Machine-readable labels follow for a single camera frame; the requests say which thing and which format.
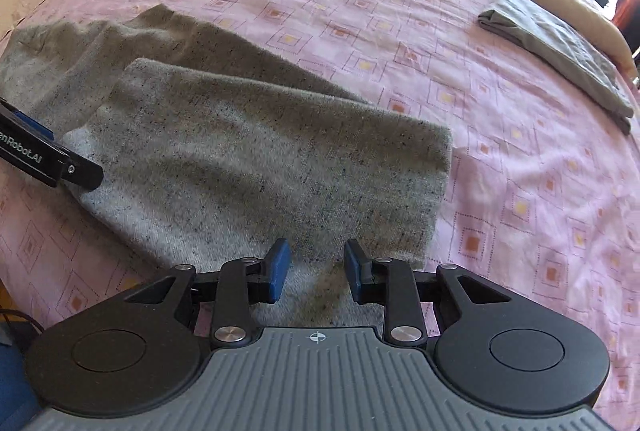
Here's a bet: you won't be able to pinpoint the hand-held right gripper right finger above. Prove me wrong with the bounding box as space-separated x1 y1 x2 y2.
344 238 511 346

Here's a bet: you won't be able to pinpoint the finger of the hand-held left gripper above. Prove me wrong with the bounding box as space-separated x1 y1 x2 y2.
59 147 105 192
0 98 55 141

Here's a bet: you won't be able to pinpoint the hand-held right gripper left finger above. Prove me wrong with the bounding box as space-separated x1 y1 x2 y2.
122 238 292 346

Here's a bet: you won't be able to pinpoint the grey pants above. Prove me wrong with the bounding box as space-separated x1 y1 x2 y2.
0 4 453 327

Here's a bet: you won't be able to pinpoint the pink patterned bed sheet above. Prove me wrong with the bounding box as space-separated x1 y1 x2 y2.
0 0 640 417

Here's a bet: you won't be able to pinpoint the blue object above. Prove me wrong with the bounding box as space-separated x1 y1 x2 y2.
0 345 42 431

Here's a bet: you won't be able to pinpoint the folded grey cloth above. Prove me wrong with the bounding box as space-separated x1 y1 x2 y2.
477 0 636 134

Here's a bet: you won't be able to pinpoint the orange object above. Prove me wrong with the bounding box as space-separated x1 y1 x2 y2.
612 0 640 58

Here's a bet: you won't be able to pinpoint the black cable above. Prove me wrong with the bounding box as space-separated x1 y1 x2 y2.
0 307 47 336

